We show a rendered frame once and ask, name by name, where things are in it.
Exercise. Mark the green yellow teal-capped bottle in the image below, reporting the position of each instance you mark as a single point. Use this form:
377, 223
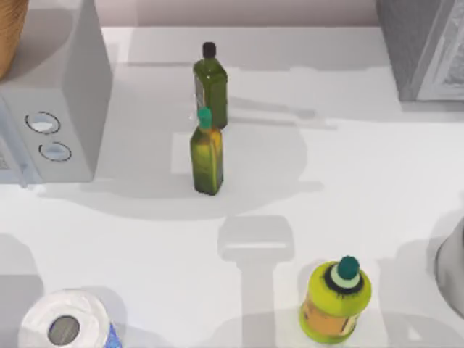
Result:
206, 159

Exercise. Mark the dark green black-capped bottle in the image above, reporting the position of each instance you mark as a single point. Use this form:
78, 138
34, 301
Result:
214, 90

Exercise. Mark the yellow-green round bottle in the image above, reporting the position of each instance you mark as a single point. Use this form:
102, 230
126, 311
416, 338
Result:
335, 308

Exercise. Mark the small microwave knob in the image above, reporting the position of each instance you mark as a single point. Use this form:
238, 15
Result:
55, 151

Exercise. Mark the pale microwave oven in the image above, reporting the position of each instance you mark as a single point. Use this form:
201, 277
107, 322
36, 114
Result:
69, 90

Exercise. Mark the large microwave knob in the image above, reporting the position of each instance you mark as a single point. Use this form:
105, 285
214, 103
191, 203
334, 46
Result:
42, 123

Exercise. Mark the white paper roll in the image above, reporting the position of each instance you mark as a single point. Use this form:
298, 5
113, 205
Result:
69, 322

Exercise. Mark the grey cabinet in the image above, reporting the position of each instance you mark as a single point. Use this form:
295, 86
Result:
420, 47

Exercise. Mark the wicker basket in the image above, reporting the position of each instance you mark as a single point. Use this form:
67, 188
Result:
10, 32

